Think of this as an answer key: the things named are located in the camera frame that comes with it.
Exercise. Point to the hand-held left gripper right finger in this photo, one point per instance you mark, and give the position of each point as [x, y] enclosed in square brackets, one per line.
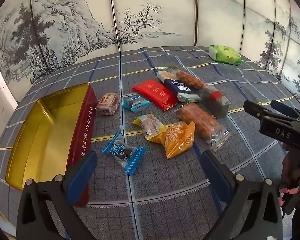
[215, 173]

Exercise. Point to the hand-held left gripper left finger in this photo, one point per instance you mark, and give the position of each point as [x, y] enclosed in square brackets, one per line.
[81, 175]

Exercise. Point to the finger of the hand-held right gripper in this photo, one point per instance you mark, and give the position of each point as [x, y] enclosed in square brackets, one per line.
[283, 107]
[255, 108]

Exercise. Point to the dark seaweed pack red band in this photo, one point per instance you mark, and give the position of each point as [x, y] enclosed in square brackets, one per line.
[215, 101]

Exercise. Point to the blue round-print snack packet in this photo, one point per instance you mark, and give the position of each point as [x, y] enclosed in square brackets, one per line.
[122, 152]

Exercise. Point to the red tin box gold inside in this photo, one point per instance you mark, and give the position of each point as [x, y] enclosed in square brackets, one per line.
[45, 140]

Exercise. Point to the clear packet orange snack bar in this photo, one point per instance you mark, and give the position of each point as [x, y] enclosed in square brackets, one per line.
[202, 122]

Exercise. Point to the brown snack cake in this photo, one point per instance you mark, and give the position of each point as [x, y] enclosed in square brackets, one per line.
[108, 103]

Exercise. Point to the yellow clear snack packet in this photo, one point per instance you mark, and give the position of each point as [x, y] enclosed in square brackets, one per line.
[148, 125]

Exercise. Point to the person's right hand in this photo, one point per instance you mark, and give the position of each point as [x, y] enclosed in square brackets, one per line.
[291, 175]

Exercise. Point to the grey plaid tablecloth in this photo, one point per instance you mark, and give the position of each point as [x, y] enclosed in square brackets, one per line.
[165, 180]

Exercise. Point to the green tissue pack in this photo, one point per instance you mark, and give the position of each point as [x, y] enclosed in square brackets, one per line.
[225, 54]

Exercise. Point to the fried twist snack clear packet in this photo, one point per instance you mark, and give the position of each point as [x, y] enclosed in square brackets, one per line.
[190, 80]

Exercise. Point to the navy and white snack packet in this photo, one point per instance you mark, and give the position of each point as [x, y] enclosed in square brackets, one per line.
[181, 88]

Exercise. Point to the small blue candy packet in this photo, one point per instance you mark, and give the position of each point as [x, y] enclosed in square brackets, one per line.
[136, 104]

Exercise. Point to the red snack packet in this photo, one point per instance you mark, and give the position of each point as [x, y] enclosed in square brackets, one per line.
[153, 93]

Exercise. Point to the landscape painted folding screen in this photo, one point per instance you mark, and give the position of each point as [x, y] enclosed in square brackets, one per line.
[165, 5]

